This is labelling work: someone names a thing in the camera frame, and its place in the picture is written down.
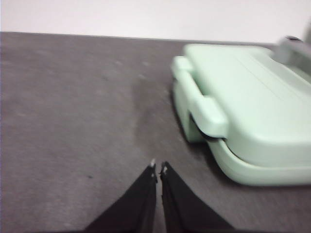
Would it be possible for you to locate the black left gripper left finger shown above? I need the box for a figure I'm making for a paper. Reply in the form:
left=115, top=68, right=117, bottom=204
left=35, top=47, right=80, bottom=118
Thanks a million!
left=85, top=159, right=158, bottom=233

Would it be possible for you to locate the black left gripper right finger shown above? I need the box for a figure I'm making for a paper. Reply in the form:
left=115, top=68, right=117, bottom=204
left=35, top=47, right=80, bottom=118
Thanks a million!
left=159, top=161, right=234, bottom=233

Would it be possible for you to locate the green breakfast maker base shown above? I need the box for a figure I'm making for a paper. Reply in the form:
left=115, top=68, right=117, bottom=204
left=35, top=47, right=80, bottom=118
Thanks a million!
left=172, top=80, right=311, bottom=187

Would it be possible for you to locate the green hinged griddle cover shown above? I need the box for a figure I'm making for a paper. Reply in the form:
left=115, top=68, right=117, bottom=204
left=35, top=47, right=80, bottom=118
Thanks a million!
left=171, top=43, right=311, bottom=149

